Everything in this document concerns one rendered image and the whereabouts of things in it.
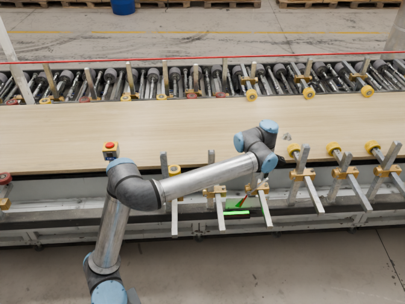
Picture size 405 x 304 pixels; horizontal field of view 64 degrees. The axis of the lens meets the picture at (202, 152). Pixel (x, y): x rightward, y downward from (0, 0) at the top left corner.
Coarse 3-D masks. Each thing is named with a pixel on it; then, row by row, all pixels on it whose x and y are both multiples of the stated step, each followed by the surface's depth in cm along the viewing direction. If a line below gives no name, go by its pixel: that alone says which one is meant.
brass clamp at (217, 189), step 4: (216, 188) 188; (220, 188) 188; (204, 192) 186; (208, 192) 186; (212, 192) 186; (216, 192) 186; (220, 192) 186; (224, 192) 186; (204, 196) 187; (208, 196) 188; (212, 196) 188; (224, 196) 188
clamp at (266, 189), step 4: (248, 184) 189; (264, 184) 189; (248, 188) 187; (252, 188) 187; (260, 188) 187; (264, 188) 187; (268, 188) 187; (252, 192) 188; (256, 192) 188; (264, 192) 189; (268, 192) 189
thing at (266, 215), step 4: (260, 180) 193; (260, 192) 185; (260, 196) 183; (264, 196) 183; (260, 200) 182; (264, 200) 181; (260, 204) 182; (264, 204) 179; (264, 208) 177; (264, 212) 175; (268, 212) 175; (264, 216) 174; (268, 216) 173; (268, 220) 171; (268, 224) 169; (268, 228) 169
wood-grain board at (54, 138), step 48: (288, 96) 256; (336, 96) 256; (384, 96) 256; (0, 144) 211; (48, 144) 211; (96, 144) 211; (144, 144) 211; (192, 144) 211; (288, 144) 211; (384, 144) 211
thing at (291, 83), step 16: (272, 64) 312; (304, 64) 314; (352, 64) 318; (80, 80) 310; (144, 80) 312; (192, 80) 317; (288, 80) 312; (336, 80) 327; (64, 96) 290; (144, 96) 312; (208, 96) 290; (240, 96) 267; (272, 96) 270
